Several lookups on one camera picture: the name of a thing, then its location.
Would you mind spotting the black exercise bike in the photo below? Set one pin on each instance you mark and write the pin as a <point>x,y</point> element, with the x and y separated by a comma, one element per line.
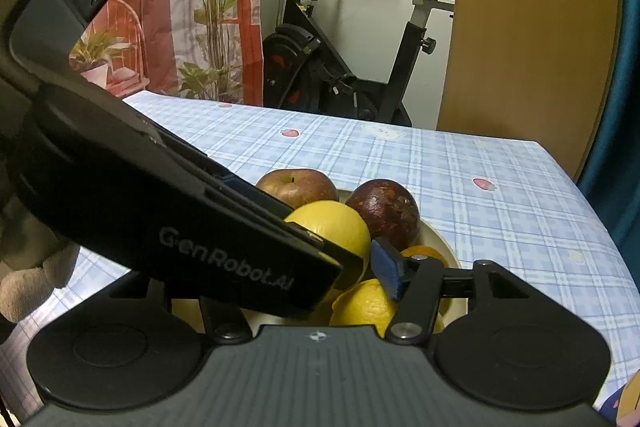
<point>310,57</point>

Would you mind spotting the orange tangerine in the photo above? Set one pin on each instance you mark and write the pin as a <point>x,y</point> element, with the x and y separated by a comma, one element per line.
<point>425,253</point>

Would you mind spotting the large round yellow citrus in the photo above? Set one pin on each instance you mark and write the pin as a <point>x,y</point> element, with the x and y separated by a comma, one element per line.
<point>332,227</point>

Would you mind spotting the yellow lemon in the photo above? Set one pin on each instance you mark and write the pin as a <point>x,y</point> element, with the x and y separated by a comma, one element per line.
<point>365,307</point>

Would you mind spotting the red apple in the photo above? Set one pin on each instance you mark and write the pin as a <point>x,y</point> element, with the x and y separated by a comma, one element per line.
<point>295,189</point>

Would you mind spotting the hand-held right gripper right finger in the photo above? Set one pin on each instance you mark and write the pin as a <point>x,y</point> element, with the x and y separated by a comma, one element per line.
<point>387,269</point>

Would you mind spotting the teal curtain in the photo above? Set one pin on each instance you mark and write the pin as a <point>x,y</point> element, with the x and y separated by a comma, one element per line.
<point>625,132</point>

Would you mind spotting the wooden board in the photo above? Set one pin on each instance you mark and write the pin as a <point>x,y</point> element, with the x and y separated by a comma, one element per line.
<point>525,32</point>

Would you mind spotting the person's left hand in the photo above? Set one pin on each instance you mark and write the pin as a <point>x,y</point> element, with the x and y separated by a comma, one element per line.
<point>35,267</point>

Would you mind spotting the dark purple passion fruit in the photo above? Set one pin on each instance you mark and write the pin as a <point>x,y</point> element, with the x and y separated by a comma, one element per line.
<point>385,207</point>

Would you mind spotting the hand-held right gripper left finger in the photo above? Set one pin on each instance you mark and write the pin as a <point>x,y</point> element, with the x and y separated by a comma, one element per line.
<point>225,322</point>

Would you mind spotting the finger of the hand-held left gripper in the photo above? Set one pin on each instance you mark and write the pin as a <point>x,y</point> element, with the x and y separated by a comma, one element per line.
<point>260,202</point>

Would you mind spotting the cream plate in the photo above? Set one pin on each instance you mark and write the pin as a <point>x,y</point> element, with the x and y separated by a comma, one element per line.
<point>435,234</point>

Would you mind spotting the blue plaid tablecloth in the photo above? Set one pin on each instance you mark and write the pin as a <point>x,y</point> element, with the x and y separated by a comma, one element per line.
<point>500,217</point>

